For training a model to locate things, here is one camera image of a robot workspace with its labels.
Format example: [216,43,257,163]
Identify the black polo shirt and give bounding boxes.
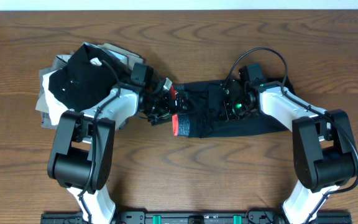
[48,44,130,111]

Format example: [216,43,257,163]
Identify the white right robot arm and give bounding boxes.
[223,63,358,223]

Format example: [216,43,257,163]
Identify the black leggings with red waistband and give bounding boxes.
[149,77,296,139]

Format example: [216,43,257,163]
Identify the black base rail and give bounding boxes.
[40,209,353,224]

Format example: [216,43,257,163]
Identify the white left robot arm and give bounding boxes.
[47,60,189,223]

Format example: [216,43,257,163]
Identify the white t-shirt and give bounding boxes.
[43,70,74,125]

